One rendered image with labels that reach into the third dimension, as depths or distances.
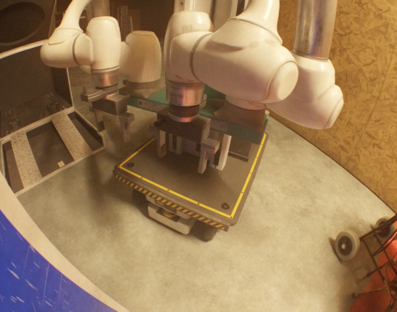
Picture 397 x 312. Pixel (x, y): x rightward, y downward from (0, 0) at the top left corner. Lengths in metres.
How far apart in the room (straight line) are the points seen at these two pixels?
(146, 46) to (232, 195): 0.77
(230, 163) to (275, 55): 0.93
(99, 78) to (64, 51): 0.14
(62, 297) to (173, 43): 0.46
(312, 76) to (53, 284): 0.63
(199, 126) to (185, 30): 0.21
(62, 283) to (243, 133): 0.65
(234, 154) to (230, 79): 0.92
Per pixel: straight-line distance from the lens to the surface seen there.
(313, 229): 1.49
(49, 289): 0.29
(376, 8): 2.25
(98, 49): 0.59
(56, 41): 0.68
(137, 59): 0.85
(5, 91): 3.27
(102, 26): 0.59
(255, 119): 0.70
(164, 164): 1.10
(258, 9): 0.35
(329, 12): 0.54
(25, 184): 1.81
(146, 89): 0.88
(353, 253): 1.38
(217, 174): 1.06
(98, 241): 1.23
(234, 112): 0.69
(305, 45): 0.54
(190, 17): 0.41
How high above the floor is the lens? 1.03
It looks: 37 degrees down
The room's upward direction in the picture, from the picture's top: 6 degrees clockwise
